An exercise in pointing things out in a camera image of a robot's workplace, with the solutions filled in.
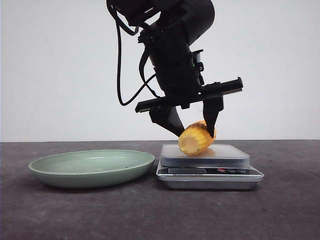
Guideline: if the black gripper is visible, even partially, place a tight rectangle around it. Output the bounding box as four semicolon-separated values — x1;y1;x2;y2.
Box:
135;29;243;138

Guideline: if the yellow corn cob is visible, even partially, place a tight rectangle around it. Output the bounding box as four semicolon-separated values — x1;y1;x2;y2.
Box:
178;120;217;156

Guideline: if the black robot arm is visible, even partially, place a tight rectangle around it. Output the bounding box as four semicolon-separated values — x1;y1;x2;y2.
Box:
106;0;243;136

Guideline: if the silver digital kitchen scale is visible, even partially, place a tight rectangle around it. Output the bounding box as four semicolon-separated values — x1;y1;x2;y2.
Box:
156;143;264;190

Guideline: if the light green plate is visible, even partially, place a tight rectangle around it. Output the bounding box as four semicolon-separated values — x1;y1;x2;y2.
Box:
28;149;155;189

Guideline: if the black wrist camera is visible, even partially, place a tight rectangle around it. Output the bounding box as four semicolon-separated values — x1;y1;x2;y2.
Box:
191;49;205;86

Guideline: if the black cable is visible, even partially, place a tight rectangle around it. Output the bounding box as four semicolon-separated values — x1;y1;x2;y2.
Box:
106;2;161;107

